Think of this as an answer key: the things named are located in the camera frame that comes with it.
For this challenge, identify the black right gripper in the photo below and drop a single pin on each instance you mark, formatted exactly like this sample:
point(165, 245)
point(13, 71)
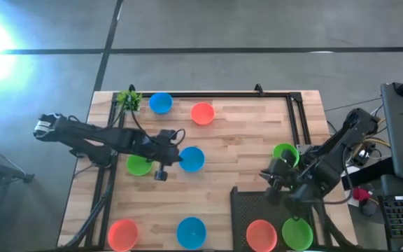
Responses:
point(279, 173)

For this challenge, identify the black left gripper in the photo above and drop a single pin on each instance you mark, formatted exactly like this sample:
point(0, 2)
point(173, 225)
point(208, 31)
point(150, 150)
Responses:
point(163, 152)

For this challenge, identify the green plastic mini bowl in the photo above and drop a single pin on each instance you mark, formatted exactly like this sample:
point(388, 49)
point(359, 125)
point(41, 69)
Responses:
point(277, 150)
point(138, 168)
point(297, 234)

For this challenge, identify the blue plastic mini bowl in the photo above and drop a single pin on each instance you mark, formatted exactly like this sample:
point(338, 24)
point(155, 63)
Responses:
point(191, 233)
point(194, 160)
point(160, 103)

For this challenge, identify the orange plastic mini bowl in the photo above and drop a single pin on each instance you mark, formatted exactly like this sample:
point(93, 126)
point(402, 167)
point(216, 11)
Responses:
point(261, 236)
point(122, 235)
point(202, 113)

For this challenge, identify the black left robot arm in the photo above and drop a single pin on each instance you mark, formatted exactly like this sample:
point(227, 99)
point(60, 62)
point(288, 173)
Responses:
point(82, 134)

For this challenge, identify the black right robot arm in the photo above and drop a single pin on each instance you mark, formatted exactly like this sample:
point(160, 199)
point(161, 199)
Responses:
point(341, 140)

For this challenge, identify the black power adapter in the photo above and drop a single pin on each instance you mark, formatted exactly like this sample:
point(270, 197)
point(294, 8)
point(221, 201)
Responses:
point(362, 157)

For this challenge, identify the small potted artificial plant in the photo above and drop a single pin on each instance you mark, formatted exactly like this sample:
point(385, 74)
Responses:
point(129, 99)

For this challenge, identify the long black bar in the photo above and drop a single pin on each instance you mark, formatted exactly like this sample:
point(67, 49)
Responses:
point(366, 176)

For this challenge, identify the small red object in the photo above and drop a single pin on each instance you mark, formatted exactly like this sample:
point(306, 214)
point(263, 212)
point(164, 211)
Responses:
point(360, 194)

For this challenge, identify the black computer mouse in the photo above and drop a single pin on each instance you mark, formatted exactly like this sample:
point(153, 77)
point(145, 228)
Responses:
point(368, 208)

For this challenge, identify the grey floor stand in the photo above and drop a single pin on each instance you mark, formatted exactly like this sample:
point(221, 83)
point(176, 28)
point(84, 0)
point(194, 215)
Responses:
point(12, 171)

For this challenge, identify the black gripper-mounted post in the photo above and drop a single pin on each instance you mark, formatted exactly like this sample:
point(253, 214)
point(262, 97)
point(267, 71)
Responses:
point(160, 175)

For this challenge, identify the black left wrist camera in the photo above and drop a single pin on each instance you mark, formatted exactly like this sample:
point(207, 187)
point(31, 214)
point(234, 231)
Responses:
point(167, 134)

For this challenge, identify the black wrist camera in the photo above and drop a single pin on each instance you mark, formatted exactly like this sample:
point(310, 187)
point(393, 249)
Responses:
point(292, 201)
point(167, 134)

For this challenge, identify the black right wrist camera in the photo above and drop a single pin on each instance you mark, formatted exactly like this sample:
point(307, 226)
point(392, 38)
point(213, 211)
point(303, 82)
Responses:
point(292, 201)

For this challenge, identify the black triangular corner bracket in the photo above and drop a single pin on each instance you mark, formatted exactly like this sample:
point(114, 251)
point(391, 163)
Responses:
point(296, 96)

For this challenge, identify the black frame clamp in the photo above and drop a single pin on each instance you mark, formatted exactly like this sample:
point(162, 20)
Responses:
point(258, 89)
point(131, 87)

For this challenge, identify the black aluminium table frame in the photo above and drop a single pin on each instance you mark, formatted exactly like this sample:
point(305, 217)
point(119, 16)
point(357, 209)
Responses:
point(222, 94)

